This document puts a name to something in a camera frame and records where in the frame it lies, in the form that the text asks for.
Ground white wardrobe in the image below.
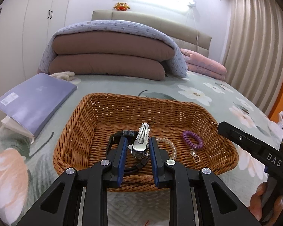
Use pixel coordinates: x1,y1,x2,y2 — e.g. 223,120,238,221
0,0,69,96

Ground purple book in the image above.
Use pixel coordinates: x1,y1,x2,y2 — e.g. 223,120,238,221
0,73,77,140

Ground white charging cable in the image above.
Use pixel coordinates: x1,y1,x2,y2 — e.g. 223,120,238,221
184,4,200,54

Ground purple coil keychain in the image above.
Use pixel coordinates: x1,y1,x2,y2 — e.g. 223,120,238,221
182,130,203,163

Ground right hand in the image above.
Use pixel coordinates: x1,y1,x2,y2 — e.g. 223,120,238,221
247,182,283,225

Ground orange plush toy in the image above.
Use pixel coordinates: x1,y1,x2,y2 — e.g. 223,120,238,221
113,2,130,11

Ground folded brown blue quilt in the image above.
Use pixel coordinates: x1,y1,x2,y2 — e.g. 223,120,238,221
38,20,187,81

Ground folded pink blanket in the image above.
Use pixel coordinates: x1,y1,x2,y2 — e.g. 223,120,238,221
180,48,227,81

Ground silver metal hair clip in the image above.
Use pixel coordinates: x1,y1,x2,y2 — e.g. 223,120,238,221
131,122,150,159

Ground clear bead bracelet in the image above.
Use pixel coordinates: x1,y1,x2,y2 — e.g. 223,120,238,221
155,136,179,162

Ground beige bed headboard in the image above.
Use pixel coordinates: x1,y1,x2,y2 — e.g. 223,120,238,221
91,10,212,57

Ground brown wicker basket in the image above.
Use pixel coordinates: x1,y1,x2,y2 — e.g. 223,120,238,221
53,93,238,192

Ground beige curtain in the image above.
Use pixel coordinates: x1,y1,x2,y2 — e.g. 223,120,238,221
223,0,283,115

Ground cream fluffy cloth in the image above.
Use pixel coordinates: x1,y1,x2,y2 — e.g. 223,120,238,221
50,71,75,82

